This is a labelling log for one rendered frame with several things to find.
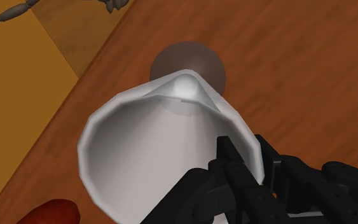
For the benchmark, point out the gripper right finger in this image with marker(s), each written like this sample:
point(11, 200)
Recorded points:
point(321, 192)

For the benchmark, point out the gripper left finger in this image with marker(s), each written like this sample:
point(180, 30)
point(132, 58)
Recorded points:
point(243, 189)

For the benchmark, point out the white cup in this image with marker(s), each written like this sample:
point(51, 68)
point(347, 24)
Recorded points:
point(135, 155)

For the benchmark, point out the brown wooden table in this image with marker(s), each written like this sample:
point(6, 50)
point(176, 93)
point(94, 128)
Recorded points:
point(290, 77)

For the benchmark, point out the red round fruit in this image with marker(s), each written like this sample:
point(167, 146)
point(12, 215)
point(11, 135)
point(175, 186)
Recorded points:
point(53, 214)

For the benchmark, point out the grey jointed figure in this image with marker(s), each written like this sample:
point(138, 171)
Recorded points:
point(11, 12)

